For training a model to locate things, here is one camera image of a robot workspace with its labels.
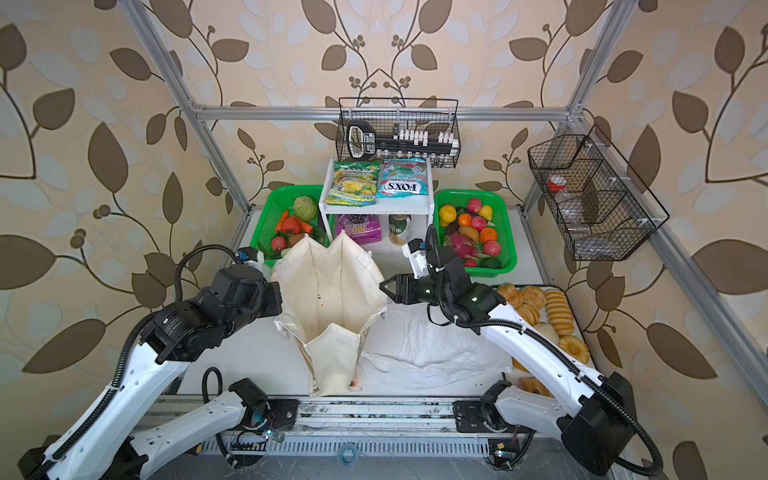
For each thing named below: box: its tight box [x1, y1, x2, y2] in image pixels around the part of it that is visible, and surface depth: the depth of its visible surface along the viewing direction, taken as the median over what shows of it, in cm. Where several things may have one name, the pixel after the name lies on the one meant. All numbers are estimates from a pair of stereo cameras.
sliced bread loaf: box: [545, 290, 575, 336], surface depth 93 cm
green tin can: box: [388, 214, 411, 246], surface depth 84 cm
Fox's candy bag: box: [377, 158, 429, 198], surface depth 80 cm
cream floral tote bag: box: [271, 230, 388, 397], surface depth 77 cm
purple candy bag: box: [336, 214, 382, 245], surface depth 88 cm
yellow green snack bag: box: [325, 160, 381, 207], surface depth 79 cm
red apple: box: [484, 240, 501, 257], surface depth 104 cm
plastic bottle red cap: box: [547, 176, 586, 231], surface depth 82 cm
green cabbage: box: [293, 196, 317, 222], surface depth 114 cm
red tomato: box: [282, 216, 302, 234], surface depth 110 cm
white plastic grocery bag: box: [357, 302, 513, 389], surface depth 81 cm
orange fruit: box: [480, 227, 497, 244], surface depth 107 cm
